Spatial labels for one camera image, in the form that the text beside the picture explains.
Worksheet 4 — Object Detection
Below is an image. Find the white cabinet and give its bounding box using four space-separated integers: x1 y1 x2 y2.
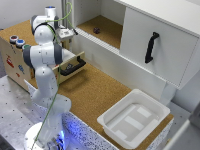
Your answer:
68 0 200 105

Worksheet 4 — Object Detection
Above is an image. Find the green button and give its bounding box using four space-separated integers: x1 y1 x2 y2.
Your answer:
21 43 32 52

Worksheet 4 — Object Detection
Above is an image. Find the black drawer handle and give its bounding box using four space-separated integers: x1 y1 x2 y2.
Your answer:
59 55 87 77

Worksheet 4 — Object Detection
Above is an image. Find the red button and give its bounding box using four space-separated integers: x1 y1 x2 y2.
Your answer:
9 34 20 45

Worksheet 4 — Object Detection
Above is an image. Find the wooden drawer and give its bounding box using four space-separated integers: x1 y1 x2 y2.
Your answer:
54 49 87 78

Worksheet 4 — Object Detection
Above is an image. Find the blue button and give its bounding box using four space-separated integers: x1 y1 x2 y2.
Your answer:
15 38 26 49

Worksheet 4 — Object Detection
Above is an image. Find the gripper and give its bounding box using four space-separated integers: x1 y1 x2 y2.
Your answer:
59 27 75 41

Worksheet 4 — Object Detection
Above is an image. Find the white sliding door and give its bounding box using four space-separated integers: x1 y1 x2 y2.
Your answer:
118 6 200 90

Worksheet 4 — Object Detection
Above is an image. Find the black door handle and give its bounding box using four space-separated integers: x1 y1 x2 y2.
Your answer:
144 31 160 65

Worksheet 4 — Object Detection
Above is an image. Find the purple block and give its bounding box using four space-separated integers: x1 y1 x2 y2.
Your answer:
93 27 101 35

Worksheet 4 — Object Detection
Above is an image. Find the green cable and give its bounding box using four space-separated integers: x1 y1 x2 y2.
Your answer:
29 1 80 150

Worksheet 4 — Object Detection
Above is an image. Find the white plastic box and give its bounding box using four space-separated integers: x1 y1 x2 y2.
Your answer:
96 88 172 150

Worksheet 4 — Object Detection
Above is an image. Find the wooden drawer box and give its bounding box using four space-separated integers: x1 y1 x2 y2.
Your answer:
0 19 74 93

